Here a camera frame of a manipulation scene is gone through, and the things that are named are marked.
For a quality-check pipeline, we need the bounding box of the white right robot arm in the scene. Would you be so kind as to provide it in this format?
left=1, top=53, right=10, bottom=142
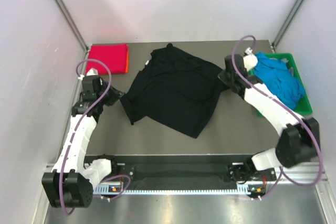
left=218, top=54, right=321, bottom=180

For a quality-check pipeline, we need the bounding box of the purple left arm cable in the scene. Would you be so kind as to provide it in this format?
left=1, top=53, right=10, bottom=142
left=59, top=60, right=131, bottom=216

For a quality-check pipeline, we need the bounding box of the folded pink t-shirt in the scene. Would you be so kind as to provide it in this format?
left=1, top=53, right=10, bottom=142
left=88, top=44, right=127, bottom=74

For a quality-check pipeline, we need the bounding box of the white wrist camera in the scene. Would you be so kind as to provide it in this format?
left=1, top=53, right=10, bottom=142
left=243, top=47, right=258, bottom=71
left=85, top=68, right=99, bottom=77

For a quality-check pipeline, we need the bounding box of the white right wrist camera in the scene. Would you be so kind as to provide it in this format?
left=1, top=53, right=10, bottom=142
left=243, top=47, right=258, bottom=71

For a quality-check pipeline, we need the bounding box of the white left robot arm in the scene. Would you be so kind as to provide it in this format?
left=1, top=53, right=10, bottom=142
left=41, top=74, right=123, bottom=209

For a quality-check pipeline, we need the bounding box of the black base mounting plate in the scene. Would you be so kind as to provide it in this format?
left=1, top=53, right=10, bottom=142
left=88, top=155, right=278, bottom=183

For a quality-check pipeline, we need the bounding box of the grey slotted cable duct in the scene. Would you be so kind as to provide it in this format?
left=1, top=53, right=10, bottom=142
left=93, top=184, right=266, bottom=195

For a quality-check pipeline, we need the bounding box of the green plastic bin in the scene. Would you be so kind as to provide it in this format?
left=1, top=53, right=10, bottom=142
left=248, top=52, right=313, bottom=119

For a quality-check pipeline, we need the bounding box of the aluminium frame rail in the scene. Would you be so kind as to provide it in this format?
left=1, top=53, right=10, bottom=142
left=43, top=163, right=329, bottom=183

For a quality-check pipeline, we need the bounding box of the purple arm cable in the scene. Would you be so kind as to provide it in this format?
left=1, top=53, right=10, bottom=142
left=59, top=60, right=131, bottom=216
left=232, top=35, right=324, bottom=201

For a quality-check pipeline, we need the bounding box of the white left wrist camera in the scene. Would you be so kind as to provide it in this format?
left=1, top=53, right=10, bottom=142
left=85, top=68, right=99, bottom=77

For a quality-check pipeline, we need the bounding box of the blue t-shirt in bin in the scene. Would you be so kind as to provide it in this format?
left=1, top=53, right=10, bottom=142
left=253, top=51, right=307, bottom=111

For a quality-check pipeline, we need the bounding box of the folded orange t-shirt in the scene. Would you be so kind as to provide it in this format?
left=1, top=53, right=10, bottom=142
left=125, top=45, right=129, bottom=73

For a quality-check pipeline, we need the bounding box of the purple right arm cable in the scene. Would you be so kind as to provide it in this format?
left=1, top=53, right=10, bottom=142
left=232, top=35, right=324, bottom=201

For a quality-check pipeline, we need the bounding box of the black t-shirt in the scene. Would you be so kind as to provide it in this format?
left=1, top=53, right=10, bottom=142
left=120, top=43, right=228, bottom=138

